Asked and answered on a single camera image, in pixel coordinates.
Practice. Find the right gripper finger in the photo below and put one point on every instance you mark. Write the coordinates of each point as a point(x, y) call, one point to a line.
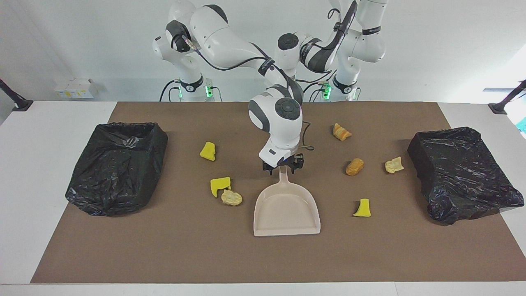
point(296, 162)
point(270, 168)

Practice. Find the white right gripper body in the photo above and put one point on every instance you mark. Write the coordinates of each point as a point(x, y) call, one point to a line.
point(275, 152)

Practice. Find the beige plastic dustpan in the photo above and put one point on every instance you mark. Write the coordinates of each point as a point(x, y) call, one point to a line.
point(285, 209)

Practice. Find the striped orange croissant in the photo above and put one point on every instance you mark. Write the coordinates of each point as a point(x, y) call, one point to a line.
point(341, 132)

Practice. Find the brown bread roll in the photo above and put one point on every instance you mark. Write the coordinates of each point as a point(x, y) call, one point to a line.
point(354, 167)

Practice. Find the yellow sponge curved piece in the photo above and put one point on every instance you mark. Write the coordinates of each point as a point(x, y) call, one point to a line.
point(363, 209)

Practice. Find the pale cracker piece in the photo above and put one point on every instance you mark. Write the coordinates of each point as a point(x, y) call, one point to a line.
point(394, 165)

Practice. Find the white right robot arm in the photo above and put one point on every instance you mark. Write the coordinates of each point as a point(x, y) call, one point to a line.
point(222, 37)

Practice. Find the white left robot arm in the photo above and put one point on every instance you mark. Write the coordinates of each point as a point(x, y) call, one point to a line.
point(365, 45)

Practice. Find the black bag-lined bin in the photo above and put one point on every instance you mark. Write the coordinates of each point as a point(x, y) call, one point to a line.
point(460, 172)
point(119, 172)

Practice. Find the pale round cracker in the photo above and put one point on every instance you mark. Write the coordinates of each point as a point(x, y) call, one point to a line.
point(231, 198)

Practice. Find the yellow sponge notched block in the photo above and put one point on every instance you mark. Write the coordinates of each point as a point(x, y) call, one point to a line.
point(218, 184)

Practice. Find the yellow sponge wedge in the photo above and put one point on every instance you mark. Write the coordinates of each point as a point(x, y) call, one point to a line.
point(208, 151)

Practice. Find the brown table mat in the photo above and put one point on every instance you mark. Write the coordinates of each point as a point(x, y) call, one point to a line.
point(370, 255)

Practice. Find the white carton box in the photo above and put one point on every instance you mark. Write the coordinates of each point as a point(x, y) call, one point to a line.
point(74, 88)

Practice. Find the cyan plastic item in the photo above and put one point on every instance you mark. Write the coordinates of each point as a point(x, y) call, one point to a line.
point(522, 124)

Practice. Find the black camera stand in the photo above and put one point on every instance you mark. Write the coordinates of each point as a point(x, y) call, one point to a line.
point(22, 105)
point(498, 108)

